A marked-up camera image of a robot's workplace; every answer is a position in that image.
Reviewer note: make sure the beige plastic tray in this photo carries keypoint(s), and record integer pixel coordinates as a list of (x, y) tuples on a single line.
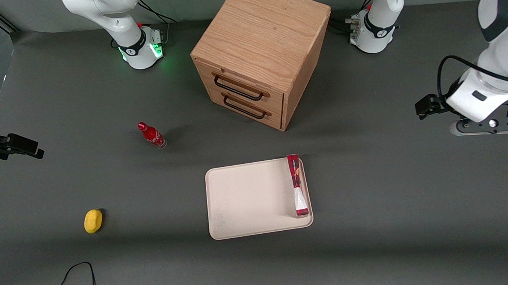
[(248, 198)]

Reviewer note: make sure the yellow lemon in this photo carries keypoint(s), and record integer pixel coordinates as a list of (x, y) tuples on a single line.
[(93, 221)]

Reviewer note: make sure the grey table mat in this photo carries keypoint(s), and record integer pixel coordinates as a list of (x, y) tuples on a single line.
[(370, 249)]

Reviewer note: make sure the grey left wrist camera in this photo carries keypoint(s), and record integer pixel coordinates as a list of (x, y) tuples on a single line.
[(489, 126)]

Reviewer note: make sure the wooden drawer cabinet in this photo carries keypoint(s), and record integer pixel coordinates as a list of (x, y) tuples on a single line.
[(262, 35)]

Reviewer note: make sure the red cola bottle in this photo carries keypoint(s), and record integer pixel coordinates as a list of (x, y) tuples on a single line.
[(152, 136)]

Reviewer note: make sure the black frame rail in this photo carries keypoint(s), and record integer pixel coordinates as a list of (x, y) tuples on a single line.
[(2, 20)]

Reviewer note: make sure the red cookie box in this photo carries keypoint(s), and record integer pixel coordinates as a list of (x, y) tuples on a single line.
[(298, 187)]

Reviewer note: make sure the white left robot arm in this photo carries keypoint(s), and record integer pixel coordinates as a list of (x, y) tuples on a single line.
[(503, 59)]

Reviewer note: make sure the wooden drawer front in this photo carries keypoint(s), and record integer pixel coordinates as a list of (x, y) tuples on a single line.
[(275, 120), (273, 101)]

